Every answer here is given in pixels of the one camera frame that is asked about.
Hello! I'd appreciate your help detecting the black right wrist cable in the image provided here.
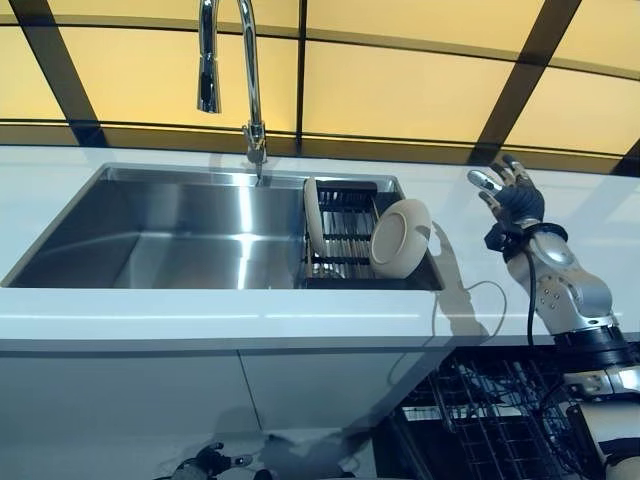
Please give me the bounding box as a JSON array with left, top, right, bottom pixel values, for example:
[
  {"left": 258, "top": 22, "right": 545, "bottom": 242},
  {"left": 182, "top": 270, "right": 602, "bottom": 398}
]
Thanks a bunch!
[{"left": 517, "top": 224, "right": 571, "bottom": 349}]

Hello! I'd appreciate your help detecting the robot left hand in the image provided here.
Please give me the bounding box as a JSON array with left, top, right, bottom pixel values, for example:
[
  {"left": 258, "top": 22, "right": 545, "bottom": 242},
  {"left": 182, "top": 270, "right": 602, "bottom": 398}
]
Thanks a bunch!
[{"left": 192, "top": 442, "right": 254, "bottom": 476}]

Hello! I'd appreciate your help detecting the black sink drain rack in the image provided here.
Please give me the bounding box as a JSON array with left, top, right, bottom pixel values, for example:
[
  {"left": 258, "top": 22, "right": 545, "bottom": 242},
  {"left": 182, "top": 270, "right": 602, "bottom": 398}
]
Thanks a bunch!
[{"left": 299, "top": 179, "right": 432, "bottom": 291}]

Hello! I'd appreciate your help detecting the thin white right arm cable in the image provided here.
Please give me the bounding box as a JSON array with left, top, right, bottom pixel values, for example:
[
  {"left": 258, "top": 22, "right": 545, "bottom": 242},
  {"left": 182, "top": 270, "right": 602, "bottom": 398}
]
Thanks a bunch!
[{"left": 387, "top": 279, "right": 507, "bottom": 381}]

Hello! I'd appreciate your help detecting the stainless steel sink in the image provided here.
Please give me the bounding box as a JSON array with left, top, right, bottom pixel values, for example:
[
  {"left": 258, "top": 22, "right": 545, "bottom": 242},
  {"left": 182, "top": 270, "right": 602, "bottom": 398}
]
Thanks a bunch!
[{"left": 0, "top": 162, "right": 446, "bottom": 292}]

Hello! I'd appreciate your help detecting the chrome pull-down faucet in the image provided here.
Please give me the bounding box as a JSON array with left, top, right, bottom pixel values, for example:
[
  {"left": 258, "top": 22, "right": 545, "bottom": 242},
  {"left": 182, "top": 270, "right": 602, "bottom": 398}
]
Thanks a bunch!
[{"left": 196, "top": 0, "right": 270, "bottom": 187}]

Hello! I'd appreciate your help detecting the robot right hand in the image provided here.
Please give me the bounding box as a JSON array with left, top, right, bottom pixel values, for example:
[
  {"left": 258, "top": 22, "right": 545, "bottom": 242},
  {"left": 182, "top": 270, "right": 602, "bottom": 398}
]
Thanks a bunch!
[{"left": 467, "top": 154, "right": 546, "bottom": 229}]

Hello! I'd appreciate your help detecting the black wire dishwasher rack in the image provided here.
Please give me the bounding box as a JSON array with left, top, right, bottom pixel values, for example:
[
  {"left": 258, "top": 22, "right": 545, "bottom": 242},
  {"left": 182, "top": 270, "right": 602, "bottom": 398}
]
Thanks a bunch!
[{"left": 399, "top": 355, "right": 601, "bottom": 480}]

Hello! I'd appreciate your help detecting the beige round plate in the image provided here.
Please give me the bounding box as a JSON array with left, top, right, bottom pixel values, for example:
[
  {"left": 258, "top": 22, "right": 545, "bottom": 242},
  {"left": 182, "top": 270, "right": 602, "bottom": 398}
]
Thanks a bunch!
[{"left": 303, "top": 177, "right": 330, "bottom": 262}]

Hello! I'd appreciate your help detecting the cream bowl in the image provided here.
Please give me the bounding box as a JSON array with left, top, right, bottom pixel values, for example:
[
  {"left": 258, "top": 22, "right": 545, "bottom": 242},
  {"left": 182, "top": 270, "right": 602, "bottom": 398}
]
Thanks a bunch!
[{"left": 369, "top": 198, "right": 434, "bottom": 279}]

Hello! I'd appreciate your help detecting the amber window with dark frame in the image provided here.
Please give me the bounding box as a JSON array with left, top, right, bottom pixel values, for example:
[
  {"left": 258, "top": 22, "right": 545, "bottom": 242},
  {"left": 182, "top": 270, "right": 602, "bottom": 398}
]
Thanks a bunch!
[{"left": 0, "top": 0, "right": 640, "bottom": 177}]

